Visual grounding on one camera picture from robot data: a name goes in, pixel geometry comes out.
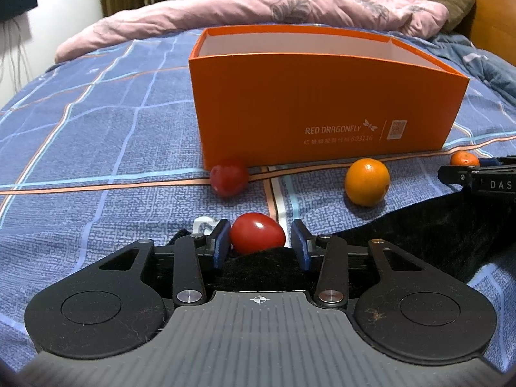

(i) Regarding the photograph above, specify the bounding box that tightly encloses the red cherry tomato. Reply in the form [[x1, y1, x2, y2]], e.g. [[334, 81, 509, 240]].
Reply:
[[210, 159, 250, 198], [230, 212, 286, 255]]

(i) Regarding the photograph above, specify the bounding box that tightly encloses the tangerine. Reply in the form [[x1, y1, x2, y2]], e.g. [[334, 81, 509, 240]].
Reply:
[[449, 150, 481, 167]]

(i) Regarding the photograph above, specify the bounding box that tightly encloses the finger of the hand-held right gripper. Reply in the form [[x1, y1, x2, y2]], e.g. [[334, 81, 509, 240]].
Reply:
[[438, 156, 516, 188]]

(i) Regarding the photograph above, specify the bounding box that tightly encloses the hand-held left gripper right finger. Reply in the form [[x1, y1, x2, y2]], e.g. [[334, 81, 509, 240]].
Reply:
[[291, 219, 426, 306]]

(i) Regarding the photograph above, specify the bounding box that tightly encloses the orange cardboard box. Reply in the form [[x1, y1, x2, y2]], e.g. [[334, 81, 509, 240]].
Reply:
[[189, 24, 470, 170]]

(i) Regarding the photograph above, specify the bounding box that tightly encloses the black cable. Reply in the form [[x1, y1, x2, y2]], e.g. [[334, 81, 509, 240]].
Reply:
[[0, 22, 9, 85], [11, 16, 25, 83]]

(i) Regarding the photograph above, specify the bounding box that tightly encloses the pink floral quilt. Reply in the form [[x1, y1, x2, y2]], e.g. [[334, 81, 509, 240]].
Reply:
[[54, 0, 450, 63]]

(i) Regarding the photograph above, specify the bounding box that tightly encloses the blue plaid bed sheet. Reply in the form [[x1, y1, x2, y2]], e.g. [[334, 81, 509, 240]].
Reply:
[[0, 26, 516, 372]]

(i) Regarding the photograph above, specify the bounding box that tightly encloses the wooden bed headboard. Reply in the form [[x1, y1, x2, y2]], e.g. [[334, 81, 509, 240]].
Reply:
[[405, 0, 516, 67]]

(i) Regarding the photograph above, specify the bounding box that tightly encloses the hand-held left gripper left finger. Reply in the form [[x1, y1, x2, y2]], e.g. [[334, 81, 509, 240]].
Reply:
[[94, 220, 231, 306]]

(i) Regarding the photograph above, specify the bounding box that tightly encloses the blue-grey blanket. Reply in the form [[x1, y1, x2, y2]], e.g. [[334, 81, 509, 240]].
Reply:
[[427, 32, 516, 107]]

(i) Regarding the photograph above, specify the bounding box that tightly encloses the small orange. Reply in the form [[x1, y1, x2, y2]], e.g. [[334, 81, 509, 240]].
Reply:
[[344, 158, 391, 207]]

